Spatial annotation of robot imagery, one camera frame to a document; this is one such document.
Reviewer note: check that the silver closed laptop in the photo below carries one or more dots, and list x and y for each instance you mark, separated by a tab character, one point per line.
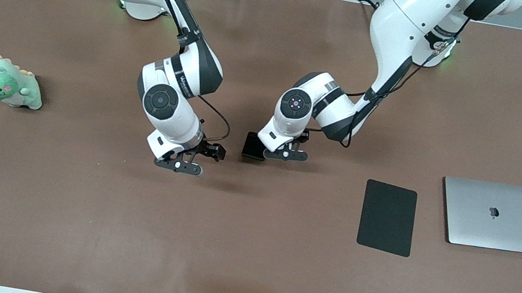
493	230

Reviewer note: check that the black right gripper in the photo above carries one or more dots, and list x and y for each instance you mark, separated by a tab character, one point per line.
207	148

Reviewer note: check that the black mouse pad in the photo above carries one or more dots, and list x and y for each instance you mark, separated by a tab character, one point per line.
388	217

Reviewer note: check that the brown table cover mat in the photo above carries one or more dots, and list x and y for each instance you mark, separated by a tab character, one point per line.
118	223

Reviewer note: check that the black flip phone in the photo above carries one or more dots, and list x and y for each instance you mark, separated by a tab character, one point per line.
251	147

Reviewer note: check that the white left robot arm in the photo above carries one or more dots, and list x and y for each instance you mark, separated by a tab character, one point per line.
406	22

